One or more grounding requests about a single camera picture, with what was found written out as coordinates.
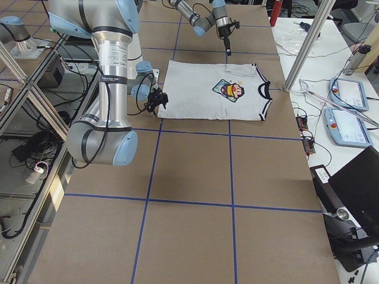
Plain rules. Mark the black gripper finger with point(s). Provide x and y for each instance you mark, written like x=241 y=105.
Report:
x=227 y=47

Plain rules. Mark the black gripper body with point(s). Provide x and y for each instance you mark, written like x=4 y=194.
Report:
x=157 y=99
x=224 y=31

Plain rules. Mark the grey cartoon print t-shirt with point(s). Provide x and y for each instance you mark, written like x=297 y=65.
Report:
x=215 y=92

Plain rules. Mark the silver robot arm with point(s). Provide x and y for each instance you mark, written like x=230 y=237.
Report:
x=103 y=134
x=216 y=17

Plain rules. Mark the red bottle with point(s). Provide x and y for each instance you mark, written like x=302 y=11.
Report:
x=275 y=12

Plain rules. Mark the orange black adapter box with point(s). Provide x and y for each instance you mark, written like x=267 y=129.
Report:
x=302 y=123

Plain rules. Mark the grey water bottle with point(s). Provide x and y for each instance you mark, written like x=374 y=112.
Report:
x=358 y=55

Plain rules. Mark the upper teach pendant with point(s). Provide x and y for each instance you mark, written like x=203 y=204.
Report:
x=348 y=93

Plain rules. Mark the teach pendant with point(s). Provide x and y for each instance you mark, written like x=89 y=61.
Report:
x=348 y=93
x=346 y=129

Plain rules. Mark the lower teach pendant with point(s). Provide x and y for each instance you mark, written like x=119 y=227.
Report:
x=346 y=129

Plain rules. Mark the black laptop computer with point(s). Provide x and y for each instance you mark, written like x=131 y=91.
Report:
x=355 y=186

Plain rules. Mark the black monitor stand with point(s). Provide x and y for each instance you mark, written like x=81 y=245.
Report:
x=350 y=245

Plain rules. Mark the aluminium frame post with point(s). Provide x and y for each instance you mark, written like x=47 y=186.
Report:
x=324 y=10

